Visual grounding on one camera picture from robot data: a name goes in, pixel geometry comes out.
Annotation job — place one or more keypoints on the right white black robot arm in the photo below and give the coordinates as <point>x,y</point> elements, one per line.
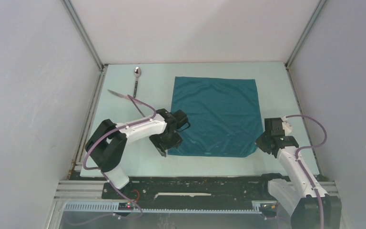
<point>308,204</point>

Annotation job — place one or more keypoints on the teal cloth napkin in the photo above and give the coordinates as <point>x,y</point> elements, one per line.
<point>224,114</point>

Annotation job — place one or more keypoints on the silver spoon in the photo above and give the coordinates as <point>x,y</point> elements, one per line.
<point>137,74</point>

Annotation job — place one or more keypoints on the grey slotted cable duct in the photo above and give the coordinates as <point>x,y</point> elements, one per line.
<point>116,207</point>

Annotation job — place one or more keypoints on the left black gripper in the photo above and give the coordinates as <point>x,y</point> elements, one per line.
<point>157,142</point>

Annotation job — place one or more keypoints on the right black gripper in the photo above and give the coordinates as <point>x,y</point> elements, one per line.
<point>259,142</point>

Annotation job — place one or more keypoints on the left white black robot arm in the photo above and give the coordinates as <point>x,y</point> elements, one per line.
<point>107,144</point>

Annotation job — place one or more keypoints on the silver knife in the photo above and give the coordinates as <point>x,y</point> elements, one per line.
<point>119,95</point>

